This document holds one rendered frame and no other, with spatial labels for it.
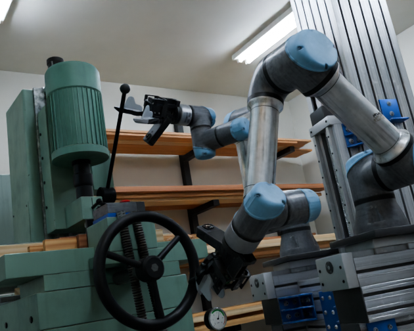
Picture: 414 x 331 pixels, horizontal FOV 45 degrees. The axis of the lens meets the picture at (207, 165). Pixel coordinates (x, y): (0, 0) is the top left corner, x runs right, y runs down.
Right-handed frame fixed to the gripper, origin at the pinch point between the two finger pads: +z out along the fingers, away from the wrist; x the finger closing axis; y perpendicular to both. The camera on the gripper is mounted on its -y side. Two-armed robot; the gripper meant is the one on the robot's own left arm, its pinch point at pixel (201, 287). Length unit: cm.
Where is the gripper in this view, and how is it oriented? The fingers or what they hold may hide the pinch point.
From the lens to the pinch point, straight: 124.0
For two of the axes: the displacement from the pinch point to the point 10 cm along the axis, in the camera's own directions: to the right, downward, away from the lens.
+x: 8.2, -0.5, 5.8
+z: -3.7, 7.3, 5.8
